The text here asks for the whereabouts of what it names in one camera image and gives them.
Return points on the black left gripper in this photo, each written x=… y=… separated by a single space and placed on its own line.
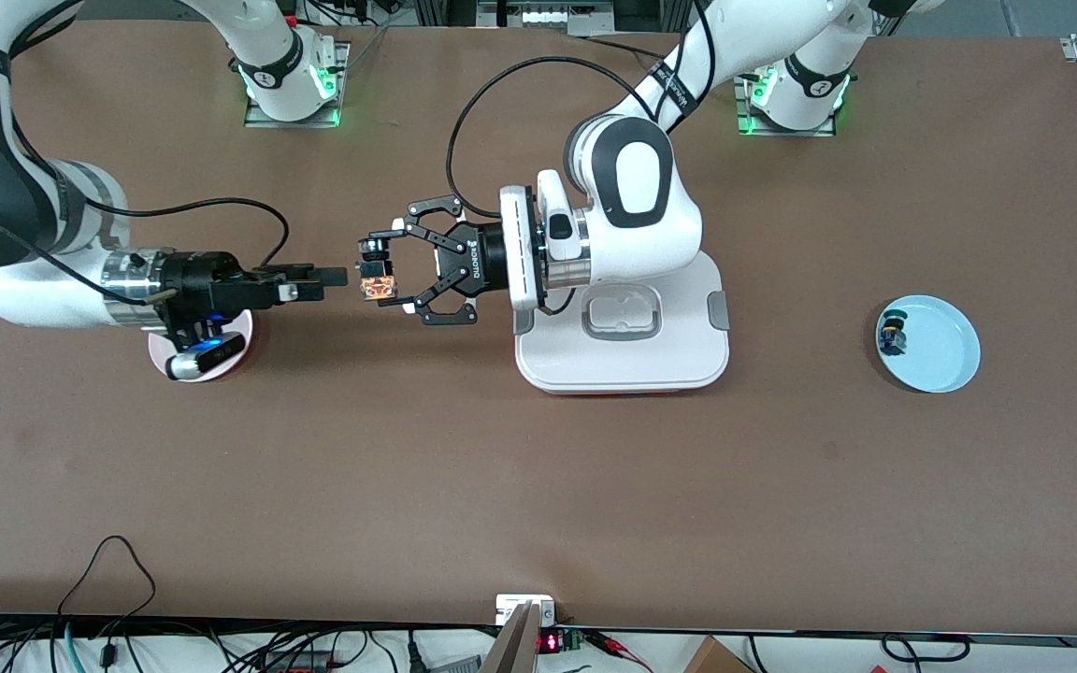
x=480 y=263

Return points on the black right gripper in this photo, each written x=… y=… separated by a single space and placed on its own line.
x=205 y=282

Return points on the orange push-button switch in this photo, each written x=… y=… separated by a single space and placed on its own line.
x=378 y=285

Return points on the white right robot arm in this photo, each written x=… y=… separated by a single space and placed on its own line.
x=34 y=299

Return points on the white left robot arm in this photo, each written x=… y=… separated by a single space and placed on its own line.
x=679 y=234

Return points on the pink round plate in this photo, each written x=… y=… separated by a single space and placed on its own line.
x=157 y=355

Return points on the white lidded lunch box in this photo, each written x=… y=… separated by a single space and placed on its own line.
x=623 y=365

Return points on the white power strip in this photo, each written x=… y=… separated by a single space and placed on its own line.
x=543 y=16

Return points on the small white box device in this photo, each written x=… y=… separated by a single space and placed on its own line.
x=515 y=608

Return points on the grey slanted board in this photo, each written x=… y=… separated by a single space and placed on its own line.
x=512 y=645

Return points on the red digit display module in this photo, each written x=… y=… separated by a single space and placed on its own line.
x=552 y=642

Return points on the red and black clip leads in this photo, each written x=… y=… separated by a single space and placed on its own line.
x=618 y=647

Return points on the brown cardboard box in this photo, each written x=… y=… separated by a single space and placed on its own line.
x=711 y=659

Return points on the light blue round plate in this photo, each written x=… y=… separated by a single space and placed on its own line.
x=940 y=346

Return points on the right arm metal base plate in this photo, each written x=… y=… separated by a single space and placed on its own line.
x=263 y=122

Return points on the green push-button switch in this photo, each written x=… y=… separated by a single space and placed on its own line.
x=892 y=338

